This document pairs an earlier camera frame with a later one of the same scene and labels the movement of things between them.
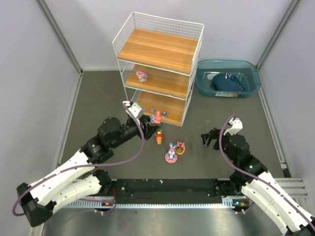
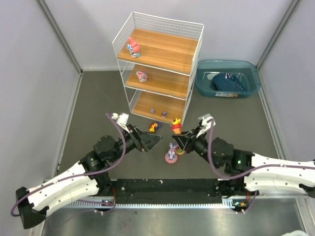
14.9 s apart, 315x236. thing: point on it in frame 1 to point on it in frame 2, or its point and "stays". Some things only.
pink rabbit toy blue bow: [157, 119] to [134, 48]
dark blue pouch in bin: [228, 82] stays
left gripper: [147, 128] to [140, 138]
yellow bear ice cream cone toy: [159, 136] to [176, 126]
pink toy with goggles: [142, 75] stays
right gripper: [215, 139] to [192, 140]
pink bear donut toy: [180, 148] stays
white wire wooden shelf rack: [158, 55] stays
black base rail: [171, 191] stays
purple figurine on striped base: [164, 114] stays
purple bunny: [171, 156] stays
